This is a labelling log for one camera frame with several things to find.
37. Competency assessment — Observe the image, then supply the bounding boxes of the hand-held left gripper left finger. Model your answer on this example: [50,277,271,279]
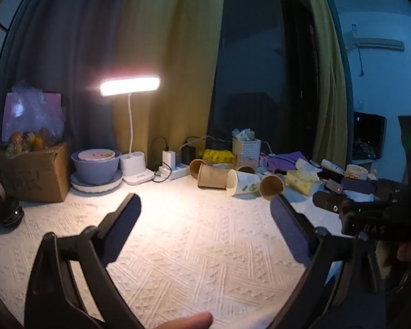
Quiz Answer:
[24,193,143,329]

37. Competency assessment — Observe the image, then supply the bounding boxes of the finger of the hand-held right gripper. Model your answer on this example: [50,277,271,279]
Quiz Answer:
[313,191,350,217]

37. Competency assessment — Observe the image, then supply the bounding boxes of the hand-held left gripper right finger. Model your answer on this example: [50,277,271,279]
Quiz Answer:
[270,193,378,329]

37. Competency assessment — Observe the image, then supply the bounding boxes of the white cup with green print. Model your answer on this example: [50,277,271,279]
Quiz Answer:
[226,169,261,197]

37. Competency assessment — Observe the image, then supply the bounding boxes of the large brown paper cup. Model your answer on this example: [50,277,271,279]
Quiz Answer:
[197,163,234,190]

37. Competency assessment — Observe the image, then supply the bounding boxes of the person's left hand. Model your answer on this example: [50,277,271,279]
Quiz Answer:
[153,311,213,329]

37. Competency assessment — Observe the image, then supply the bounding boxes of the black device with red light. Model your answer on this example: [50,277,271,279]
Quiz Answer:
[325,178,344,193]

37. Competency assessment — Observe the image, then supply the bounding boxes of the yellow tissue pack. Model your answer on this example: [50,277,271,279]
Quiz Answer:
[286,169,321,197]

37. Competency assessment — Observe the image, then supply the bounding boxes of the dark purple pouch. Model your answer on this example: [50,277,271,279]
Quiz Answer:
[342,177,378,195]

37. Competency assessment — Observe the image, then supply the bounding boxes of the white tube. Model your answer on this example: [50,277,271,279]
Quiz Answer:
[321,159,345,176]

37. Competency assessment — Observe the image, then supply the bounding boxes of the white plate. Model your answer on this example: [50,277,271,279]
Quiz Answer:
[70,171,124,193]

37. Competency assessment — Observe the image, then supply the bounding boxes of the purple cloth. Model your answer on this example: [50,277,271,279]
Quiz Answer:
[267,151,316,174]

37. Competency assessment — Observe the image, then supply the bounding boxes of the blue bowl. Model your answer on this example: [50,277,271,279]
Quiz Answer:
[70,149,121,185]

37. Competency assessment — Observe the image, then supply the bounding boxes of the pink bowl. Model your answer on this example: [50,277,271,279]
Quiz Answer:
[78,149,116,162]

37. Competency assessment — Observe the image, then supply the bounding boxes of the white power strip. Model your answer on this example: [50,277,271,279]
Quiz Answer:
[153,164,191,181]

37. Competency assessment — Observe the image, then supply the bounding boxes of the white textured tablecloth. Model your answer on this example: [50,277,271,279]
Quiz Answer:
[0,173,377,329]

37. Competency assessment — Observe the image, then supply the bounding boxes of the black monitor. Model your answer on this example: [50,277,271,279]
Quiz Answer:
[352,111,387,160]

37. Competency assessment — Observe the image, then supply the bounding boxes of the white woven basket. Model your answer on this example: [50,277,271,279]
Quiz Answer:
[232,137,262,165]

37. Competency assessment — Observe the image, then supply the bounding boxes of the black charger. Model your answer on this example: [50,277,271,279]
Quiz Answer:
[181,145,197,165]

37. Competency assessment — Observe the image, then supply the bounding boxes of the yellow cloth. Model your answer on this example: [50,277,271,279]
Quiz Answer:
[203,149,235,164]

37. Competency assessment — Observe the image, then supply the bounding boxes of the cardboard box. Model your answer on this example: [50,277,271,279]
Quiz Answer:
[0,140,71,203]

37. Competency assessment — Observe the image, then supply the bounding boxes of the dark round bottle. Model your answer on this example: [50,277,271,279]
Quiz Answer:
[0,164,25,227]

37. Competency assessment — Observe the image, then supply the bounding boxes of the narrow olive curtain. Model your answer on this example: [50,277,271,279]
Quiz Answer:
[296,0,349,170]

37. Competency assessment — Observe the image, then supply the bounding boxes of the clear plastic bag of fruit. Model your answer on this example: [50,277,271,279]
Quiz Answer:
[6,80,66,155]

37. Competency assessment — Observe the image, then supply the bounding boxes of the white desk lamp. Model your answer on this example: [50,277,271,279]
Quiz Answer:
[100,75,162,185]

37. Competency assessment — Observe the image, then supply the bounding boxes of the white air conditioner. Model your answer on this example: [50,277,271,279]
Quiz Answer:
[343,30,406,54]

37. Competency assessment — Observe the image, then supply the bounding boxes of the grey-blue curtain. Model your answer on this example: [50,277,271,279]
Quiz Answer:
[0,0,134,151]

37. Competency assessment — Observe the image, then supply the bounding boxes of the wide olive curtain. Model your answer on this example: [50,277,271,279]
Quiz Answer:
[111,0,227,172]

